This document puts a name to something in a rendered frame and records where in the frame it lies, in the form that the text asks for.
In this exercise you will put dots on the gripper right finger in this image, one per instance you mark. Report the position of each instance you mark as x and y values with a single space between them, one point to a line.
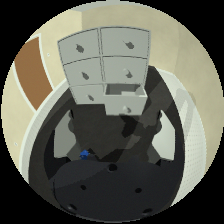
166 151

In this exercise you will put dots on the grey chest of drawers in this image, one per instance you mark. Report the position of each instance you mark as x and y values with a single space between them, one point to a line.
102 55

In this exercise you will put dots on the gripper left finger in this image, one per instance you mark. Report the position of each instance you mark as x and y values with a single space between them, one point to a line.
61 148

